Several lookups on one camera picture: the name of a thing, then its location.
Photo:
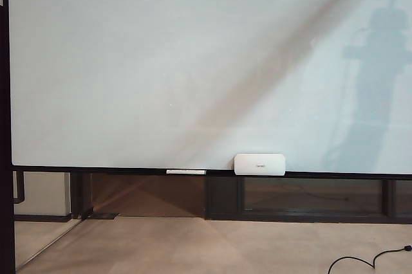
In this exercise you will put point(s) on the black door frame post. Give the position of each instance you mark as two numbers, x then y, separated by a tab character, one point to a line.
80	193

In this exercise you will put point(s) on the whiteboard with black frame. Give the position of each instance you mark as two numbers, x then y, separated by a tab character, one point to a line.
161	61

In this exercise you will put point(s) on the white rectangular whiteboard eraser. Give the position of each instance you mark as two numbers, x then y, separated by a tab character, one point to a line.
257	164

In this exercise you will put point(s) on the black floor plate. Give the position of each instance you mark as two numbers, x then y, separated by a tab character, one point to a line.
105	215

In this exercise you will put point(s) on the white marker with black cap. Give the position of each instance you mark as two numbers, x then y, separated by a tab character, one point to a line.
183	171

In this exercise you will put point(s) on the dark framed glass wall panel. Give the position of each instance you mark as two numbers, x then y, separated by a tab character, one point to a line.
222	197

